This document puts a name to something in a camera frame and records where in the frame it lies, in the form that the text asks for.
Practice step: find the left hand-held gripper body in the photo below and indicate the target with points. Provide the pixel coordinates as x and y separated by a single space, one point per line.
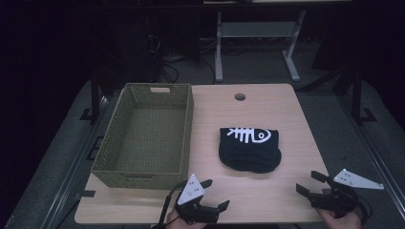
192 191

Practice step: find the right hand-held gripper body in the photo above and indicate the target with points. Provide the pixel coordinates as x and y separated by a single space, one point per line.
340 198

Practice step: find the black cloth with fish-skeleton print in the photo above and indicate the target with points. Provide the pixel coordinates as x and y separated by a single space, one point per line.
250 156

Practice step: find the green woven basket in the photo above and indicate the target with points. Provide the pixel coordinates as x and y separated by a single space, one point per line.
149 136

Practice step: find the person's right hand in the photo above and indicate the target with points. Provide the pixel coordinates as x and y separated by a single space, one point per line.
345 222

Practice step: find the person's left hand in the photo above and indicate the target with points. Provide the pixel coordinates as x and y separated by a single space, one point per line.
178 223

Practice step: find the black metal stand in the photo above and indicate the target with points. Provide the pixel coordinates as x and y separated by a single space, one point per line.
94 95
357 98

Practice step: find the black table edge bracket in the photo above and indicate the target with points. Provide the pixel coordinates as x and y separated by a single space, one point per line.
86 193

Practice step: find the white metal desk frame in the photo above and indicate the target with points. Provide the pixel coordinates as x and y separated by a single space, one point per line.
254 29

